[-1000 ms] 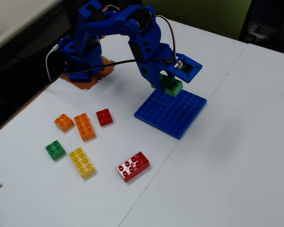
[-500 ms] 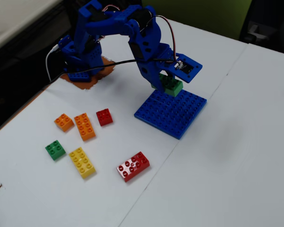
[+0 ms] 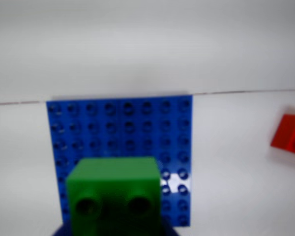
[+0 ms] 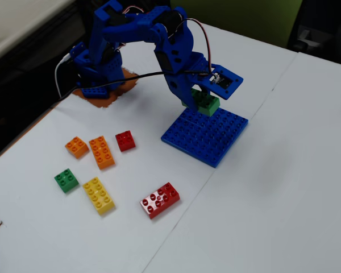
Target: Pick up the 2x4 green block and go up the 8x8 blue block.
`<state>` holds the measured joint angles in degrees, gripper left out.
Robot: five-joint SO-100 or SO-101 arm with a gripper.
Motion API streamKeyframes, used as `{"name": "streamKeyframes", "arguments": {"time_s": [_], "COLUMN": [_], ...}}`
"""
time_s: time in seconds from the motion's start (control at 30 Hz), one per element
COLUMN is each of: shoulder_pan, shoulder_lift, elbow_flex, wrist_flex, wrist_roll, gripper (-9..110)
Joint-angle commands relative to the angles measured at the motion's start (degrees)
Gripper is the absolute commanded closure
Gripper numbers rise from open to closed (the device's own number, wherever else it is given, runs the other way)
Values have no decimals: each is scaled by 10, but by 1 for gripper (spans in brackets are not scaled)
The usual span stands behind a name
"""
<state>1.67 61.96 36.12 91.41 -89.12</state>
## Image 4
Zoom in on black cable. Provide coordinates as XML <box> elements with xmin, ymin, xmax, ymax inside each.
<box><xmin>49</xmin><ymin>71</ymin><xmax>214</xmax><ymax>110</ymax></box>

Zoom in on red 2x2 block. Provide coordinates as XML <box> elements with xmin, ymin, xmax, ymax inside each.
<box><xmin>115</xmin><ymin>130</ymin><xmax>136</xmax><ymax>152</ymax></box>

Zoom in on orange 2x2 block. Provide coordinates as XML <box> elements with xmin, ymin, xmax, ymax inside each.
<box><xmin>64</xmin><ymin>136</ymin><xmax>90</xmax><ymax>159</ymax></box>

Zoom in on white cable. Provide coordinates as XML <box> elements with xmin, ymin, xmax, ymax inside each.
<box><xmin>55</xmin><ymin>53</ymin><xmax>74</xmax><ymax>99</ymax></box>

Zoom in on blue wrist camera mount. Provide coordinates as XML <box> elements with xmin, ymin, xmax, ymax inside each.
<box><xmin>193</xmin><ymin>64</ymin><xmax>244</xmax><ymax>100</ymax></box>

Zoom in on green 2x2 block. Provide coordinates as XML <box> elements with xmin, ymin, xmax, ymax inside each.
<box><xmin>53</xmin><ymin>168</ymin><xmax>80</xmax><ymax>194</ymax></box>

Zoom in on white desk board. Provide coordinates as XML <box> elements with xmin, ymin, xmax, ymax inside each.
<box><xmin>0</xmin><ymin>0</ymin><xmax>74</xmax><ymax>59</ymax></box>

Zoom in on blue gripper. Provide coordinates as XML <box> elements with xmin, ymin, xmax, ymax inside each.
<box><xmin>154</xmin><ymin>39</ymin><xmax>214</xmax><ymax>112</ymax></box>

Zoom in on red white servo wire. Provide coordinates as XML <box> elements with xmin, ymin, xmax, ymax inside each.
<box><xmin>170</xmin><ymin>18</ymin><xmax>217</xmax><ymax>77</ymax></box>

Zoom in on black chair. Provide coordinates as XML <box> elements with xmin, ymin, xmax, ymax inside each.
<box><xmin>286</xmin><ymin>0</ymin><xmax>341</xmax><ymax>68</ymax></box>

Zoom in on blue 8x8 base plate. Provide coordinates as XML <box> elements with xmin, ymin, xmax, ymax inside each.
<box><xmin>160</xmin><ymin>106</ymin><xmax>249</xmax><ymax>168</ymax></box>

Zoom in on green 2x4 block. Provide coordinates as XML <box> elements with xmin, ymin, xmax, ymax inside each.
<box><xmin>181</xmin><ymin>88</ymin><xmax>221</xmax><ymax>117</ymax></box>

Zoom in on red 2x4 block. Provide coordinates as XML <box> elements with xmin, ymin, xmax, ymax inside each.
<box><xmin>139</xmin><ymin>182</ymin><xmax>181</xmax><ymax>220</ymax></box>

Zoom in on orange 2x4 block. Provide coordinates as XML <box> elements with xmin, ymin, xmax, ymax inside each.
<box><xmin>88</xmin><ymin>135</ymin><xmax>116</xmax><ymax>171</ymax></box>

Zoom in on yellow 2x4 block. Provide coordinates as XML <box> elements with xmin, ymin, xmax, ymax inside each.
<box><xmin>82</xmin><ymin>176</ymin><xmax>116</xmax><ymax>216</ymax></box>

